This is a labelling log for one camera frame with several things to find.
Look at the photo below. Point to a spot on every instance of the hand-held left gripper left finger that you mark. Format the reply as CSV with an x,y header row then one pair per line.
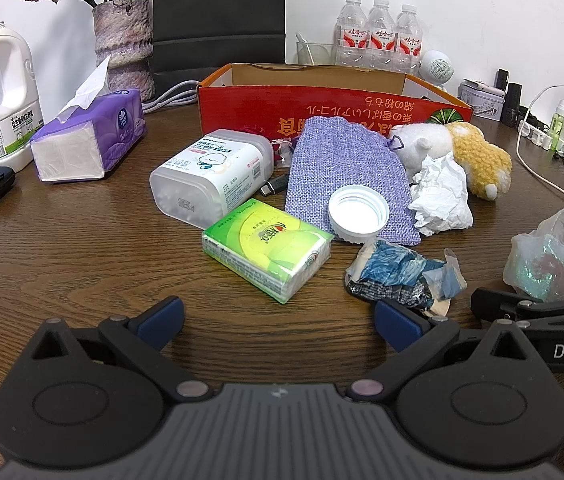
x,y
164,317

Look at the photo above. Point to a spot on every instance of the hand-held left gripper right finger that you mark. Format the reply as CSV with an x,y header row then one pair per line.
x,y
394,322

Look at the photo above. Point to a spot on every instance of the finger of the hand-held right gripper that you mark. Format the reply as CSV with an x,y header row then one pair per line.
x,y
502,302

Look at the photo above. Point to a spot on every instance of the clear iridescent plastic bag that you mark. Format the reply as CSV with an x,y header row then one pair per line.
x,y
542,260

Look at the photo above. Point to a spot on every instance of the blue wrapper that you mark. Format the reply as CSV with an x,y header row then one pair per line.
x,y
392,270

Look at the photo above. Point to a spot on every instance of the large white bottle cap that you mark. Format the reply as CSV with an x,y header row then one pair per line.
x,y
357,210

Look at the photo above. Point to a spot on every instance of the green tissue packet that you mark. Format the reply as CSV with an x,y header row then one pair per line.
x,y
262,245

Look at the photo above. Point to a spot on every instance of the white tissue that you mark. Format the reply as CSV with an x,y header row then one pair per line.
x,y
437,195

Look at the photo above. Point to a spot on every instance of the white cotton swab box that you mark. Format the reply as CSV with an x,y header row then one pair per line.
x,y
202,175

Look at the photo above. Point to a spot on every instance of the purple burlap pouch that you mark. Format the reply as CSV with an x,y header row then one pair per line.
x,y
337,165

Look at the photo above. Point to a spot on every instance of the red and orange cardboard box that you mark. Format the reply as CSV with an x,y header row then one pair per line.
x,y
262,105

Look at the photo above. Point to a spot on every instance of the white and yellow plush toy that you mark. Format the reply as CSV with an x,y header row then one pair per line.
x,y
482,160

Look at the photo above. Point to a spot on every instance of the green spray bottle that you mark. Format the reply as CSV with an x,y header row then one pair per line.
x,y
558,125

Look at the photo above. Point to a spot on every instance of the purple tissue pack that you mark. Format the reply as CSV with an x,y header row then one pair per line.
x,y
112,130

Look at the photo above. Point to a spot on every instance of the small black bottle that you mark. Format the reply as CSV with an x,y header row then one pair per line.
x,y
502,79
513,94

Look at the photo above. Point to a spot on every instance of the white tin box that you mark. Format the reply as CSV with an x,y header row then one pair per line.
x,y
479,97

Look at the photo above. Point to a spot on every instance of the white round speaker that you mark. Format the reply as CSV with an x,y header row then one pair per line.
x,y
437,67

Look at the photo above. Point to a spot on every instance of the white detergent bottle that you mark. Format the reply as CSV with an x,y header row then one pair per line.
x,y
17,110

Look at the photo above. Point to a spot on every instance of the clear glass cup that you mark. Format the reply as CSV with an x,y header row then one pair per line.
x,y
322,55

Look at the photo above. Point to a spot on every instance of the clear water bottle red label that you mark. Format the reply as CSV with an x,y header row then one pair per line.
x,y
408,40
349,35
381,37

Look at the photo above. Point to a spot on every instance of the clear plastic spoon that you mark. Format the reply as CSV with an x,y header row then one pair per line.
x,y
303,42

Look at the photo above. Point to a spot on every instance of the black paper bag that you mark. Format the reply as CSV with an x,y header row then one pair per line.
x,y
217,20

